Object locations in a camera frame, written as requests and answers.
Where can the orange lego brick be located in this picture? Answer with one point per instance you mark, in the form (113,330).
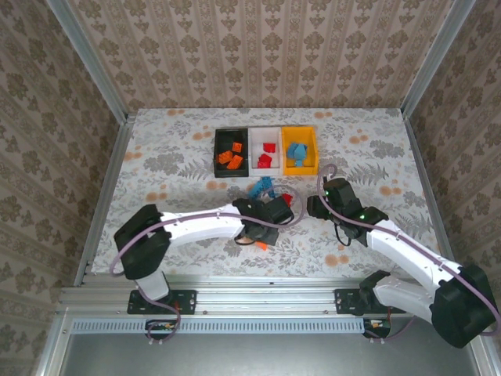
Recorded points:
(261,246)
(224,156)
(236,147)
(235,161)

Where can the long blue lego brick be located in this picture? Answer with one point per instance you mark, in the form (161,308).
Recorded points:
(262,184)
(293,150)

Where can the yellow plastic bin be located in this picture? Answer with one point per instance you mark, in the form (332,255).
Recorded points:
(299,135)

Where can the white plastic bin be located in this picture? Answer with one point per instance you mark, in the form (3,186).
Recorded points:
(266,135)

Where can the black plastic bin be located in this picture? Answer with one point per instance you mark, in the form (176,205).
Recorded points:
(231,135)

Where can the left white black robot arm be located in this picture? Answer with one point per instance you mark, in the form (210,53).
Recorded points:
(203,227)

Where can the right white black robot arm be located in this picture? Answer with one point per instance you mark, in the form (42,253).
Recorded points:
(462,309)

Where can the floral patterned tablecloth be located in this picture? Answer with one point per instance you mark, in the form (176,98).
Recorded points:
(195,129)

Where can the grey metal panel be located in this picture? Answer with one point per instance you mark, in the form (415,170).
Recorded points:
(254,356)

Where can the aluminium mounting rail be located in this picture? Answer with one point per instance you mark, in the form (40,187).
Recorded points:
(266,297)

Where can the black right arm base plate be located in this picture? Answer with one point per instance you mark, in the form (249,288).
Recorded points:
(346,301)

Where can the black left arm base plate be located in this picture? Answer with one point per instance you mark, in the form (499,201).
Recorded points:
(184,301)

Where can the aluminium table side rail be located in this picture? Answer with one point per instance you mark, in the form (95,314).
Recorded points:
(112,176)

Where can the aluminium frame post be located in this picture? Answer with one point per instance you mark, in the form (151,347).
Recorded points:
(436,58)
(91,62)

